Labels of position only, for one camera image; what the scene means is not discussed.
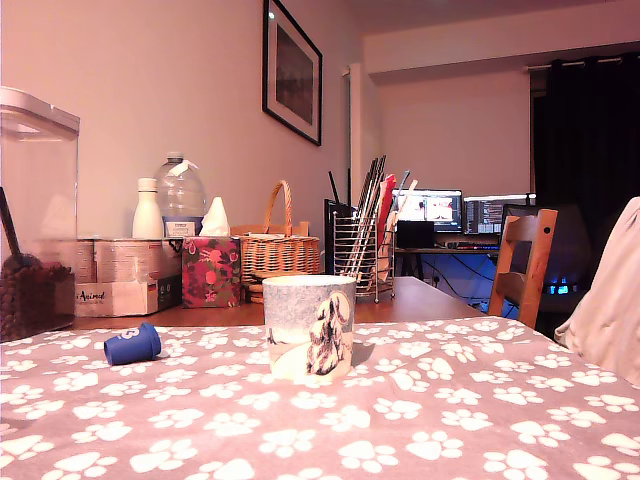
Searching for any black utensil handle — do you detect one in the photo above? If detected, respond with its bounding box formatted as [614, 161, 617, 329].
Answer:
[327, 170, 347, 207]

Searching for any floral tissue box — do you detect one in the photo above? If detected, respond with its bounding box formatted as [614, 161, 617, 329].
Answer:
[181, 236, 243, 309]

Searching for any black scoop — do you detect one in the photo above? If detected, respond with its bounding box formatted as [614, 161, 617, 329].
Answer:
[0, 187, 42, 272]

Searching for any grey paw-print cloth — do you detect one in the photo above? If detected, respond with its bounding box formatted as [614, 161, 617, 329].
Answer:
[0, 319, 640, 480]

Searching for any winter scene ceramic mug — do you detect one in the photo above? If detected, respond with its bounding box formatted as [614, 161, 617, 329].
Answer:
[261, 274, 358, 383]

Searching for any wire utensil rack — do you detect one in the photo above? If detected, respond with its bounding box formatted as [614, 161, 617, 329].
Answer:
[332, 209, 397, 304]

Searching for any white tissue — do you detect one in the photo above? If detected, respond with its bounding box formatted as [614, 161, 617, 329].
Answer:
[198, 196, 231, 238]

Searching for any wooden chair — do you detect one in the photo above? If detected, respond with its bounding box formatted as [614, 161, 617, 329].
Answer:
[487, 208, 559, 330]

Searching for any white draped cloth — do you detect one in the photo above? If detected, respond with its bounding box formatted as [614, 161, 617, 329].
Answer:
[553, 196, 640, 389]

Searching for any wicker basket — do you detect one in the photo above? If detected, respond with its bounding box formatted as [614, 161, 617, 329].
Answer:
[229, 179, 322, 286]

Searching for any wooden desk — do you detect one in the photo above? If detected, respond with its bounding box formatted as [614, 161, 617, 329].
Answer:
[393, 244, 501, 297]

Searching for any large clear water bottle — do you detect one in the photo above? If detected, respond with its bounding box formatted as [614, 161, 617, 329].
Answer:
[153, 151, 208, 237]

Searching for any cardboard tray of cans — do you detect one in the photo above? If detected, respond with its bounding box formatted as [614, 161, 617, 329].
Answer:
[74, 237, 184, 318]

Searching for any small black box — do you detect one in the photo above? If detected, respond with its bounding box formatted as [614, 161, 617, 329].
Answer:
[395, 220, 436, 250]

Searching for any dark curtain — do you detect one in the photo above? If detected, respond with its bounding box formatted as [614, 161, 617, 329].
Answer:
[529, 53, 640, 281]

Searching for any red spatula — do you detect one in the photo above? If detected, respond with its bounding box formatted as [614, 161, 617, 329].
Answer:
[377, 173, 398, 241]

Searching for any computer monitor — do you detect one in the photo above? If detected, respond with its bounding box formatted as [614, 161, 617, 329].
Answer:
[391, 188, 464, 234]
[463, 193, 537, 236]

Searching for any black framed picture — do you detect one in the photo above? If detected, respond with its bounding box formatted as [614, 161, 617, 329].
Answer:
[261, 0, 324, 147]

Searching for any white insulated bottle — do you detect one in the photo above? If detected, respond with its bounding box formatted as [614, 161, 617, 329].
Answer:
[131, 177, 165, 240]

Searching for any blue coffee capsule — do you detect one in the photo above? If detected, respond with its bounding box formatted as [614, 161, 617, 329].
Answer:
[103, 321, 163, 367]

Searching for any clear plastic storage container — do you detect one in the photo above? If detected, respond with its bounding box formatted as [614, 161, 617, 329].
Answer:
[0, 85, 82, 344]

